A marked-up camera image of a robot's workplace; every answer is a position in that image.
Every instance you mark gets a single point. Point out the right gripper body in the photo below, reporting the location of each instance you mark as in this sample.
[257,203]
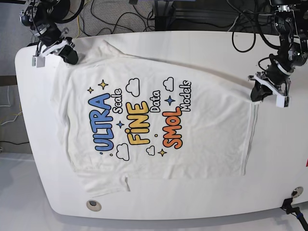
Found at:
[50,39]

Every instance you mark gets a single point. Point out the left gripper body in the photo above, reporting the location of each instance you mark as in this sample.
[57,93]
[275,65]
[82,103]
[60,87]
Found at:
[274,78]

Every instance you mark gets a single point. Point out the white printed T-shirt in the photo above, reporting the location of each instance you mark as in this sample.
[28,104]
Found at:
[122,117]

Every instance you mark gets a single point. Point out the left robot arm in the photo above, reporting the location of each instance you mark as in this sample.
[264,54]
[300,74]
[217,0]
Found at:
[291,23]

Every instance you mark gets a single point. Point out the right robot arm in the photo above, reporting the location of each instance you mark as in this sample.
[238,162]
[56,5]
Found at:
[42,18]

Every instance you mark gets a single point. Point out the silver table grommet right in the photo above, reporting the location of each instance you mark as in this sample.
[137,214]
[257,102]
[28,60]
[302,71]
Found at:
[297,192]

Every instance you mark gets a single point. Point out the silver table grommet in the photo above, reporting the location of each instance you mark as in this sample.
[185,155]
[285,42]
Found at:
[93,205]
[297,192]

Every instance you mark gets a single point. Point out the silver table grommet left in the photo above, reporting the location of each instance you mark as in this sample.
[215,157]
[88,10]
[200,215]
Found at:
[93,205]

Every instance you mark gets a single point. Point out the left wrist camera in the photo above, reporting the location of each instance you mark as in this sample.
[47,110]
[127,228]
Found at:
[282,101]

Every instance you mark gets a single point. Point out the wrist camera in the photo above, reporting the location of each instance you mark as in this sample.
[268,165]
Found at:
[282,101]
[38,61]

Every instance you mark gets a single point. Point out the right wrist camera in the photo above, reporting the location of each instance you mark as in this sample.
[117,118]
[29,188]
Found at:
[38,61]

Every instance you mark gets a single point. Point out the black metal frame post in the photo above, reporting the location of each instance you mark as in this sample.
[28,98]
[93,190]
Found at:
[163,13]

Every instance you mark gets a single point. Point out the black clamp with cable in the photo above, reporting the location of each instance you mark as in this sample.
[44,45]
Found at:
[288,209]

